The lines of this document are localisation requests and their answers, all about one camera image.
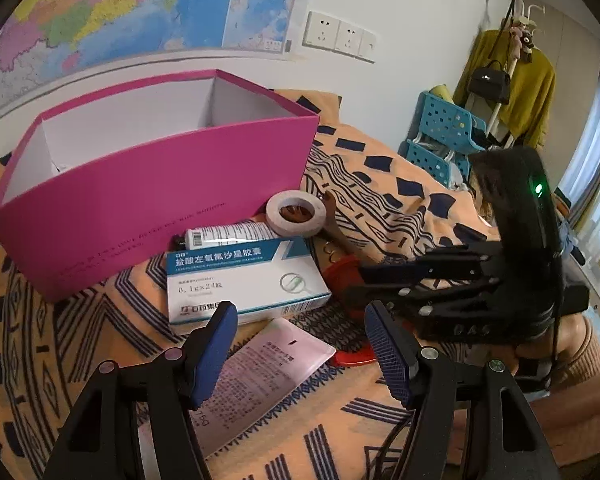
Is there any white wall switch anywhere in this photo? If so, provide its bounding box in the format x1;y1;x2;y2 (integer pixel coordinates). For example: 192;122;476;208
359;30;378;63

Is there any white ointment tube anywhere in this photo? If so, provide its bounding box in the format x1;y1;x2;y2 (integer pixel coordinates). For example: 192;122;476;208
172;221;281;251

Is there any brown wooden handle tool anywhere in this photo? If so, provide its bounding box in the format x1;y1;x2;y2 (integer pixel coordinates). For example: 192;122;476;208
322;191;376;263

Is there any person's right forearm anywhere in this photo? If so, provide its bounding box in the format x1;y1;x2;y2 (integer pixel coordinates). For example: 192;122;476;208
525;310;600;456

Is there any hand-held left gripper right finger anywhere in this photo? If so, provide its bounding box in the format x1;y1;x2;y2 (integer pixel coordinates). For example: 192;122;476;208
364;301;563;480

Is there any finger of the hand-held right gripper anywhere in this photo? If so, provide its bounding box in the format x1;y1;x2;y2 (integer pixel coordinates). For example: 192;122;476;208
357;244;503;287
345;276;506;343

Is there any blue plastic shelf rack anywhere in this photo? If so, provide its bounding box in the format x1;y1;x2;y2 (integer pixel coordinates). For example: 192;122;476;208
397;91;488;183

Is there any small plush toy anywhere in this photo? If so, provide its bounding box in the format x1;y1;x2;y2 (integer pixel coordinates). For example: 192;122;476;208
510;22;536;63

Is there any black handbag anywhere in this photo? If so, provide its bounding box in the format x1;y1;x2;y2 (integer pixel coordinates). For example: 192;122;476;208
467;59;512;106

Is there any white wall socket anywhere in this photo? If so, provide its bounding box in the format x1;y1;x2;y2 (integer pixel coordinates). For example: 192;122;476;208
336;21;366;56
302;10;342;50

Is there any colourful wall map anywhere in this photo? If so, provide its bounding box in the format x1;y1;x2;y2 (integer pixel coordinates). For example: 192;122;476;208
0;0;306;126

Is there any white coat rack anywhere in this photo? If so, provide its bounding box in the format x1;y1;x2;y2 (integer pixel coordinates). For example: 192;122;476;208
485;0;546;136

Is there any pink cardboard box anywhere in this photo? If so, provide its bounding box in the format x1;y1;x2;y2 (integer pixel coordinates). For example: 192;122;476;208
0;69;320;303

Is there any orange patterned blanket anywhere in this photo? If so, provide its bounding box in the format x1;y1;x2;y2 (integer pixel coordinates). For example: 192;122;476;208
0;89;531;480

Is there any white and blue medicine box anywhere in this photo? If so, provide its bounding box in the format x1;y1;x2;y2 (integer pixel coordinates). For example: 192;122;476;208
166;236;332;332

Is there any yellow coat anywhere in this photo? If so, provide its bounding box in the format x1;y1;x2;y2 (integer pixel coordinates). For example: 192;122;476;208
452;30;556;148

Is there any pink sachet packet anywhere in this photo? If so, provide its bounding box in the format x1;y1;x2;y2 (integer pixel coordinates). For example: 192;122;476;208
187;317;337;458

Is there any white window curtain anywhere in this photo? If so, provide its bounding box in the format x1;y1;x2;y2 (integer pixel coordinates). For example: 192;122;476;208
555;55;600;221

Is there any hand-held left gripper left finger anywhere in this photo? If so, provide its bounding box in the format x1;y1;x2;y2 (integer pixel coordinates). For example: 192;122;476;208
41;301;239;480

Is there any red round object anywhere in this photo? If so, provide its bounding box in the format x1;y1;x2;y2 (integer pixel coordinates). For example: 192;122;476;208
322;255;416;373

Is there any white tape roll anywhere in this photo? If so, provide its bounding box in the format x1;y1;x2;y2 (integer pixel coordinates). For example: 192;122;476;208
266;190;328;237

